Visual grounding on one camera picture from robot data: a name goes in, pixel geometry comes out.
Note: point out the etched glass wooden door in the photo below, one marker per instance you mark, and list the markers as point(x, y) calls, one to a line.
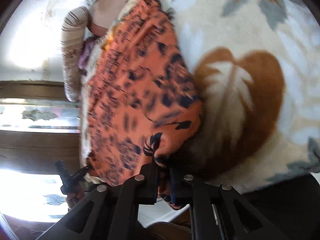
point(39, 127)

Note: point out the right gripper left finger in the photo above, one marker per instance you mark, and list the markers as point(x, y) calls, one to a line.
point(110, 212)

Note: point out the pink bed sheet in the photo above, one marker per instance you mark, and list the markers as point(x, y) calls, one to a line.
point(102, 14)

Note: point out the purple cloth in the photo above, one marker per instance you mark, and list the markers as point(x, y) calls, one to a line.
point(86, 50)

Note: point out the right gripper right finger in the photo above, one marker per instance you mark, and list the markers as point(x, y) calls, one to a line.
point(219, 212)

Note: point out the orange floral blouse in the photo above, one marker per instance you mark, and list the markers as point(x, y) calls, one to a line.
point(143, 104)

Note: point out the leaf patterned bed blanket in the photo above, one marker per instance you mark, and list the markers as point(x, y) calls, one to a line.
point(255, 66)

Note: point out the striped floral bolster pillow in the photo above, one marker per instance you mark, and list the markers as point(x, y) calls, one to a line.
point(72, 40)

